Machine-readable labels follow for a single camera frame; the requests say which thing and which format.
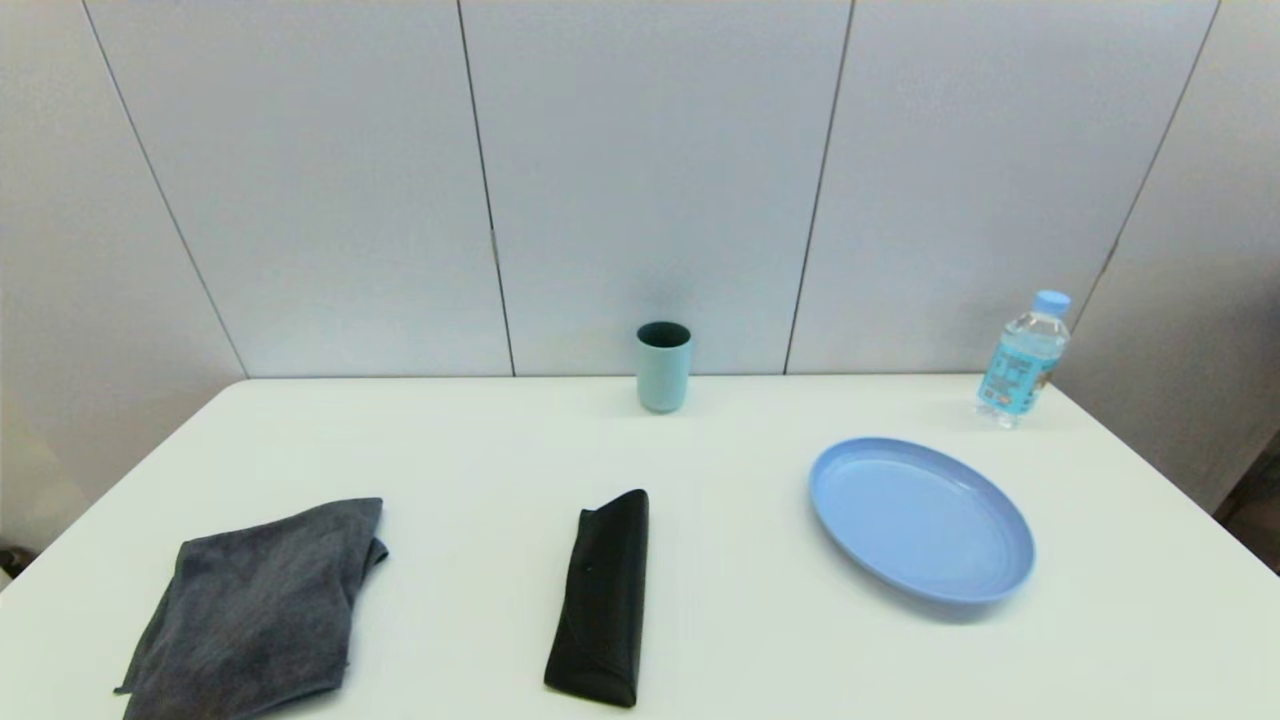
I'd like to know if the teal plastic cup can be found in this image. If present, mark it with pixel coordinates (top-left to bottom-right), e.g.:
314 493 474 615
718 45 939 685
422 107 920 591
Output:
636 320 693 414

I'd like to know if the clear water bottle blue label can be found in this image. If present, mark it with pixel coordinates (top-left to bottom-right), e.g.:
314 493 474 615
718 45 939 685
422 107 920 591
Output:
975 289 1073 430

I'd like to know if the blue oval plate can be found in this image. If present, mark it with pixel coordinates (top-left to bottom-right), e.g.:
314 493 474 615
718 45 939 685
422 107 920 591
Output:
808 436 1037 606

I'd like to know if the black glasses case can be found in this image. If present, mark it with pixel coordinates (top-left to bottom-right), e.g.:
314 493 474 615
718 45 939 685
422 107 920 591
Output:
543 488 651 709

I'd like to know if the dark grey folded cloth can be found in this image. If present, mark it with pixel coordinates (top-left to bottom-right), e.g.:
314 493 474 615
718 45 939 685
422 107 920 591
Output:
113 497 390 720

